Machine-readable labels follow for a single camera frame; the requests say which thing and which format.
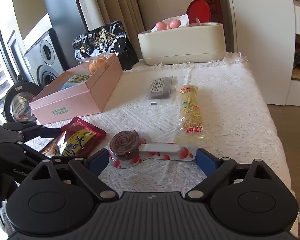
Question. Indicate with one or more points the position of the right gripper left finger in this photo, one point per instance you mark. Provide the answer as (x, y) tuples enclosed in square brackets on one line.
[(88, 170)]

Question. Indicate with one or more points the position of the red snack packet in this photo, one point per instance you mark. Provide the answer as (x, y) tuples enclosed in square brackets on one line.
[(77, 138)]

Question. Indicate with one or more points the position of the orange round pastry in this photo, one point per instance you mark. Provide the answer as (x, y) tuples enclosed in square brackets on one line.
[(96, 63)]

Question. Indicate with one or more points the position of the pink cardboard box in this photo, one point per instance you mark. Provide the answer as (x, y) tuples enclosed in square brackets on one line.
[(55, 104)]

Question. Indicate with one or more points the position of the black plum snack bag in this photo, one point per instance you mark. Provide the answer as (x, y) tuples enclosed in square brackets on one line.
[(108, 39)]

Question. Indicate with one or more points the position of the cream tissue box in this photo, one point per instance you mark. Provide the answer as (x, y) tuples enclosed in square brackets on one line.
[(195, 43)]

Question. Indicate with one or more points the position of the red round chair back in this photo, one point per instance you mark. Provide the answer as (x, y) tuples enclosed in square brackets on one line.
[(198, 9)]

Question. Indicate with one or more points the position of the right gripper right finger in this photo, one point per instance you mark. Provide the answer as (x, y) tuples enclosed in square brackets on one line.
[(217, 171)]

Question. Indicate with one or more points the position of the grey washing machine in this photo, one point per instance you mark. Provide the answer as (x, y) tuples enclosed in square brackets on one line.
[(46, 59)]

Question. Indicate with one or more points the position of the white woven tablecloth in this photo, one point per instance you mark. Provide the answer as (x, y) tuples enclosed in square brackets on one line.
[(151, 176)]

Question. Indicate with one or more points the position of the grey dark snack bar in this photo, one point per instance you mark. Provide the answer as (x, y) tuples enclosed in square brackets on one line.
[(160, 88)]

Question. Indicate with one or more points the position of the pink bow clip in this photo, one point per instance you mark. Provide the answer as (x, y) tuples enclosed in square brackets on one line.
[(164, 26)]

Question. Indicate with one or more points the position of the yellow noodle snack packet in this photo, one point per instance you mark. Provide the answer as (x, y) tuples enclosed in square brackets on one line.
[(190, 127)]

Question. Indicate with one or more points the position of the brown spiral lollipop packet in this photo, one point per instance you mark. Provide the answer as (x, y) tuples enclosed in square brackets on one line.
[(129, 148)]

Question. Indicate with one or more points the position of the blue snack packet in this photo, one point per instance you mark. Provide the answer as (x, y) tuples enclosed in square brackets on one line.
[(75, 80)]

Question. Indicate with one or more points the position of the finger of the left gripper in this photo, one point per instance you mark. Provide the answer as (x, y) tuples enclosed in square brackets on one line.
[(31, 130), (21, 154)]

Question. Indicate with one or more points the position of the toy truck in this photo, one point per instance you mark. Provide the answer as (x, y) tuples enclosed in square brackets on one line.
[(296, 63)]

